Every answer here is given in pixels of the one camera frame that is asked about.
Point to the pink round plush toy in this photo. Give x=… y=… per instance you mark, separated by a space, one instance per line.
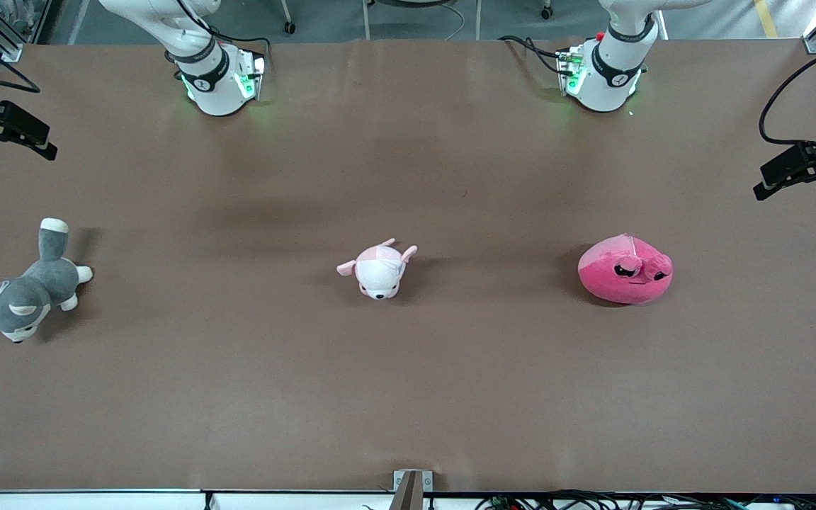
x=620 y=280

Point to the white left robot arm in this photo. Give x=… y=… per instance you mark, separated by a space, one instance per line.
x=610 y=78

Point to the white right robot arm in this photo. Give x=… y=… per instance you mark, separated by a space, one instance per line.
x=217 y=85

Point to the grey white husky plush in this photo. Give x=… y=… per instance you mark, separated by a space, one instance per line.
x=32 y=290

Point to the small white pink plush dog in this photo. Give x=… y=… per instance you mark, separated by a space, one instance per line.
x=380 y=273

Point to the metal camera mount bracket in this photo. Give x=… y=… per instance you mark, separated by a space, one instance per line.
x=408 y=492

